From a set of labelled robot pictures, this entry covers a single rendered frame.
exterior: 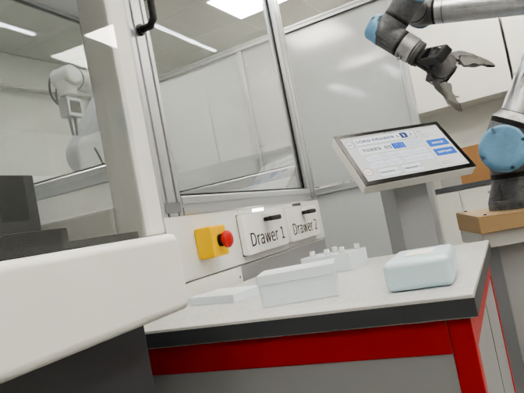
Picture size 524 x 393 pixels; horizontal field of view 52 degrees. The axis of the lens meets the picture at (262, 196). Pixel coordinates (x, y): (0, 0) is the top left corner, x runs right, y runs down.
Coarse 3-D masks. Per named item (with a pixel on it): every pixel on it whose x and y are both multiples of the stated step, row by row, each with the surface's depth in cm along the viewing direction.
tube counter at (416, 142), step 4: (404, 140) 232; (408, 140) 233; (412, 140) 233; (416, 140) 233; (420, 140) 233; (384, 144) 229; (388, 144) 230; (392, 144) 230; (396, 144) 230; (400, 144) 230; (404, 144) 230; (408, 144) 231; (412, 144) 231; (416, 144) 231; (420, 144) 231; (384, 148) 227; (388, 148) 228; (392, 148) 228; (396, 148) 228; (400, 148) 228
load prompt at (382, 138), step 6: (396, 132) 236; (402, 132) 237; (408, 132) 237; (360, 138) 231; (366, 138) 231; (372, 138) 232; (378, 138) 232; (384, 138) 232; (390, 138) 233; (396, 138) 233; (402, 138) 234; (408, 138) 234; (360, 144) 228; (366, 144) 228
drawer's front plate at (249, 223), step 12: (240, 216) 144; (252, 216) 149; (264, 216) 156; (240, 228) 144; (252, 228) 148; (264, 228) 155; (276, 228) 162; (276, 240) 161; (288, 240) 169; (252, 252) 145
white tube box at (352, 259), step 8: (360, 248) 120; (320, 256) 124; (328, 256) 118; (336, 256) 117; (344, 256) 116; (352, 256) 117; (360, 256) 119; (336, 264) 117; (344, 264) 116; (352, 264) 116; (360, 264) 119
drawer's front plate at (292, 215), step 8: (288, 208) 174; (296, 208) 181; (304, 208) 187; (312, 208) 195; (288, 216) 173; (296, 216) 179; (304, 216) 186; (312, 216) 193; (288, 224) 172; (296, 224) 178; (312, 224) 191; (288, 232) 172; (304, 232) 183; (312, 232) 190; (296, 240) 175
